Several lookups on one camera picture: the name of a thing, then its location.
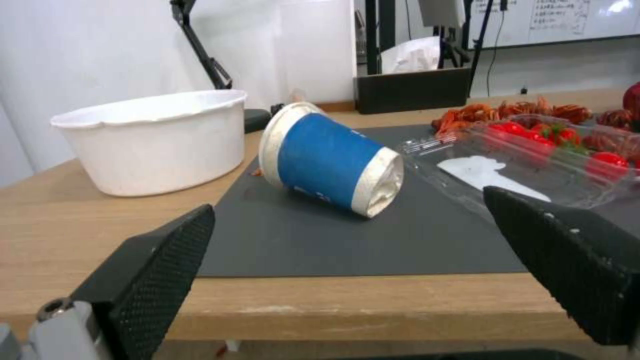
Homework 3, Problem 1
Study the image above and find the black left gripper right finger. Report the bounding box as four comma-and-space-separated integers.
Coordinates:
482, 186, 640, 346

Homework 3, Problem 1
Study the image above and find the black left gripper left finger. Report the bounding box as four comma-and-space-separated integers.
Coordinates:
0, 204, 216, 360

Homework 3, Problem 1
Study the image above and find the clear disposable takeout box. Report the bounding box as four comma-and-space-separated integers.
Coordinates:
397, 114, 640, 211

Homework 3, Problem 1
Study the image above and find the white crumpled plastic bag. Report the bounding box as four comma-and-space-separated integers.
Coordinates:
379, 36, 447, 75

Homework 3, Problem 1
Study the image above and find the red strawberry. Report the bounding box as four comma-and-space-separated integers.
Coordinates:
487, 121, 534, 142
584, 151, 630, 182
549, 126, 584, 150

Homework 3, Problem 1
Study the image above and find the white plastic bowl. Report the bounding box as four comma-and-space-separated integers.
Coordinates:
49, 89, 249, 198

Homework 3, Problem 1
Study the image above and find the red crayfish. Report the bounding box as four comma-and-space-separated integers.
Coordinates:
497, 96, 554, 119
552, 104, 594, 123
432, 104, 500, 133
594, 108, 640, 132

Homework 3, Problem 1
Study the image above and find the dark red apple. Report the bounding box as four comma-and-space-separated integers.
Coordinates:
622, 80, 640, 110

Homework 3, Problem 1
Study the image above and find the black round lamp base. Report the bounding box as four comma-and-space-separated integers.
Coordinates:
243, 108, 274, 133

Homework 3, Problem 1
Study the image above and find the black table mat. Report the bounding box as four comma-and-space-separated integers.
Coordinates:
197, 125, 531, 279

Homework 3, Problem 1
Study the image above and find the blue paper cup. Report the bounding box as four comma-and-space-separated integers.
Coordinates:
258, 101, 405, 219

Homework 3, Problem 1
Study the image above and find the whiteboard with writing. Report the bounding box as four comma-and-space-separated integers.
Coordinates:
467, 0, 640, 50

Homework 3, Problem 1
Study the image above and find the black tripod leg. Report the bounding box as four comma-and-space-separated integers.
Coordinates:
468, 0, 507, 76

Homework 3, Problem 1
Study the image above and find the thin black cable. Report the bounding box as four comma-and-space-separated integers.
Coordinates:
485, 44, 531, 95

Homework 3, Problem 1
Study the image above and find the black metal stand frame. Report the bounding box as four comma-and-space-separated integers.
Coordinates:
364, 0, 401, 76

